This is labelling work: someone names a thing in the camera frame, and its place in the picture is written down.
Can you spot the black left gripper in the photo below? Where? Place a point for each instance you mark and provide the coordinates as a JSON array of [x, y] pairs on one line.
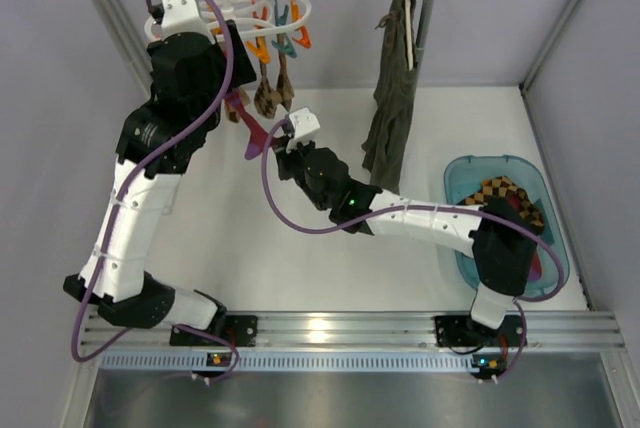
[[236, 66]]

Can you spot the red purple striped sock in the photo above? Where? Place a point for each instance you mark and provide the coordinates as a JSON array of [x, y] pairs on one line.
[[257, 136]]

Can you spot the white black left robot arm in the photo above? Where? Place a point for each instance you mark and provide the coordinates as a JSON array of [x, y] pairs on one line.
[[154, 150]]

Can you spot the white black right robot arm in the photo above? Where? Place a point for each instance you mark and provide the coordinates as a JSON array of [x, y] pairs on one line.
[[493, 235]]

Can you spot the white clip sock hanger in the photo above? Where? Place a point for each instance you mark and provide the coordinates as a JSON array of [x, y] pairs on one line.
[[260, 24]]

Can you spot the white garment hanger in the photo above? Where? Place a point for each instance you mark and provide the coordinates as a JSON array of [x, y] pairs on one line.
[[409, 39]]

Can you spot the orange brown argyle sock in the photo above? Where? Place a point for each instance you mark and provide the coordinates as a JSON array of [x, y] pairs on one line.
[[235, 103]]

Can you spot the olive green hanging garment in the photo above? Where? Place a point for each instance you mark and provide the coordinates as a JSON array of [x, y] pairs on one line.
[[394, 96]]

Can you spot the brown beige checked sock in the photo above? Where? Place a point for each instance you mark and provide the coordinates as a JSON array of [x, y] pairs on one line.
[[264, 95], [284, 87]]

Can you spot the teal plastic basket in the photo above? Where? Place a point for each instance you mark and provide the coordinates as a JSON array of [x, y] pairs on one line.
[[463, 176]]

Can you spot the yellow brown checked sock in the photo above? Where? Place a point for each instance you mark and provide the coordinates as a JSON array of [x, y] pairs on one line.
[[517, 197]]

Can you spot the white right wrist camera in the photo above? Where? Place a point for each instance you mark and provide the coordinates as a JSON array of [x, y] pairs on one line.
[[304, 126]]

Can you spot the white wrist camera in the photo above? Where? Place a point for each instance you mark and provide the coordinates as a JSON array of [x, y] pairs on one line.
[[183, 16], [304, 126]]

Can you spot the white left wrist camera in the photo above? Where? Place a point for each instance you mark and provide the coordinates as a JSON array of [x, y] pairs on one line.
[[183, 16]]

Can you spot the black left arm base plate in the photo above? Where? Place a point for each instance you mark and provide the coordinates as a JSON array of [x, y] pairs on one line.
[[237, 330]]

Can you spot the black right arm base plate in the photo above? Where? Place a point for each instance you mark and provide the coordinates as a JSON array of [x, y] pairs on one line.
[[460, 331]]

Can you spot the white slotted cable duct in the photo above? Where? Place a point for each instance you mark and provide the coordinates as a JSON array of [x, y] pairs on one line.
[[274, 361]]

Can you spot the aluminium mounting rail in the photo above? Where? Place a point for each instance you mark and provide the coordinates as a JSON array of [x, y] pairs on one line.
[[547, 331]]

